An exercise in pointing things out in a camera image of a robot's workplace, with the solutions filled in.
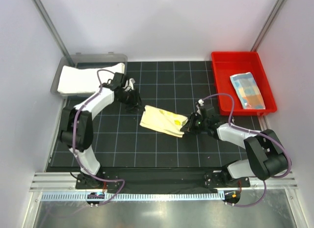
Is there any red plastic bin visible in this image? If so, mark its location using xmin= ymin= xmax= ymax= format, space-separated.
xmin=211 ymin=51 xmax=277 ymax=116

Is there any aluminium front rail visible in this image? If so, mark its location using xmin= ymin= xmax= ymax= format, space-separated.
xmin=29 ymin=172 xmax=298 ymax=192

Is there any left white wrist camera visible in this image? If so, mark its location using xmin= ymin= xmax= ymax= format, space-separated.
xmin=124 ymin=78 xmax=135 ymax=92

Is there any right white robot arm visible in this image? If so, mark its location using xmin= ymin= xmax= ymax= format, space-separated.
xmin=181 ymin=103 xmax=291 ymax=188

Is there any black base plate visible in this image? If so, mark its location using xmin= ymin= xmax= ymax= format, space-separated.
xmin=75 ymin=167 xmax=251 ymax=195

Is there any slotted cable duct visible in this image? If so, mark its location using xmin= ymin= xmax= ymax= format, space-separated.
xmin=41 ymin=191 xmax=225 ymax=202

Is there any left aluminium frame post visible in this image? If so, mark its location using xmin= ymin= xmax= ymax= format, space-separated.
xmin=32 ymin=0 xmax=75 ymax=66

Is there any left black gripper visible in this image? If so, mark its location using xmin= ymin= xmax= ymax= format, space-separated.
xmin=117 ymin=89 xmax=145 ymax=114

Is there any yellow patterned towel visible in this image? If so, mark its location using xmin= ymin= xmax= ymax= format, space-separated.
xmin=140 ymin=105 xmax=188 ymax=138

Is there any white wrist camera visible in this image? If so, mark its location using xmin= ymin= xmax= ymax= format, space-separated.
xmin=124 ymin=78 xmax=135 ymax=92
xmin=196 ymin=99 xmax=204 ymax=106

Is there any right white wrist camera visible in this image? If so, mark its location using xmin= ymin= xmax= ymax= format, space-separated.
xmin=196 ymin=99 xmax=204 ymax=106

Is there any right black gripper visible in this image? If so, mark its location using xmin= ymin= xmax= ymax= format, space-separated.
xmin=181 ymin=113 xmax=209 ymax=135

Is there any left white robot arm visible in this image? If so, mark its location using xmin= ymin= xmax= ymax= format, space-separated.
xmin=57 ymin=73 xmax=142 ymax=189

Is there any blue patterned towel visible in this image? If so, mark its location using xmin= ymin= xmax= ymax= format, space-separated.
xmin=230 ymin=72 xmax=265 ymax=110

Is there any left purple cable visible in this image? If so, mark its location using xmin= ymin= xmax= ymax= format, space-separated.
xmin=72 ymin=69 xmax=126 ymax=205

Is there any aluminium frame post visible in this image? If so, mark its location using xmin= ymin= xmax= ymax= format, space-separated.
xmin=250 ymin=0 xmax=287 ymax=52
xmin=32 ymin=0 xmax=75 ymax=66

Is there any white pink towel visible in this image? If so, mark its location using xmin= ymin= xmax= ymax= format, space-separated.
xmin=57 ymin=63 xmax=125 ymax=94

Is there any right aluminium frame post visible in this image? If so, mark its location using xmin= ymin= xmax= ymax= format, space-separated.
xmin=250 ymin=0 xmax=287 ymax=52

